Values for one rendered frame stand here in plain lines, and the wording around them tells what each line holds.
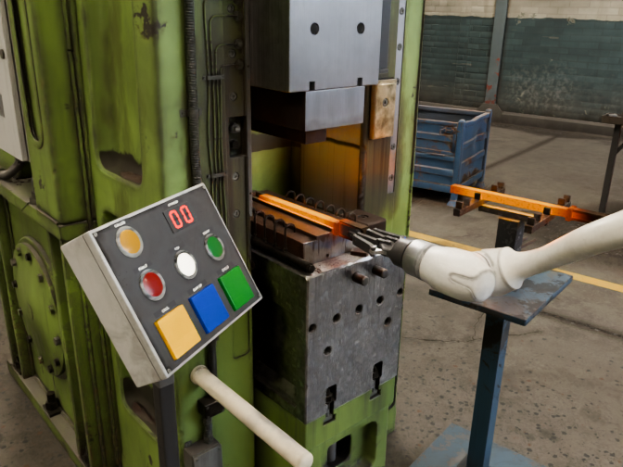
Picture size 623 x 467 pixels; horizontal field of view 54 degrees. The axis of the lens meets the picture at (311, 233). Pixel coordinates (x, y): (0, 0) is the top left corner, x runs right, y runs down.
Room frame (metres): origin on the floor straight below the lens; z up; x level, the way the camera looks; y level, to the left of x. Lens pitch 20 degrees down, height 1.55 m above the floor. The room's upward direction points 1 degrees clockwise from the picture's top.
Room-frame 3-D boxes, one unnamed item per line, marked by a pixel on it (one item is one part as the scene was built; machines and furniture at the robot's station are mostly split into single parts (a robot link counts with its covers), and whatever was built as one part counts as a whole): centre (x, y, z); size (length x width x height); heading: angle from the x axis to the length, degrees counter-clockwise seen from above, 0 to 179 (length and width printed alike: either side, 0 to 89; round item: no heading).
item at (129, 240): (0.99, 0.32, 1.16); 0.05 x 0.03 x 0.04; 131
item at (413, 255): (1.33, -0.26, 1.00); 0.09 x 0.06 x 0.09; 131
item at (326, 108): (1.69, 0.08, 1.32); 0.42 x 0.20 x 0.10; 41
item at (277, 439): (1.23, 0.14, 0.62); 0.44 x 0.05 x 0.05; 41
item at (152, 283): (0.97, 0.28, 1.09); 0.05 x 0.03 x 0.04; 131
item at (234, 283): (1.14, 0.16, 1.01); 0.07 x 0.05 x 0.07; 156
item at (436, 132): (5.53, -0.91, 0.36); 1.20 x 0.80 x 0.72; 58
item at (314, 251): (1.69, 0.08, 0.96); 0.42 x 0.20 x 0.09; 41
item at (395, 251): (1.39, -0.21, 1.00); 0.09 x 0.08 x 0.07; 41
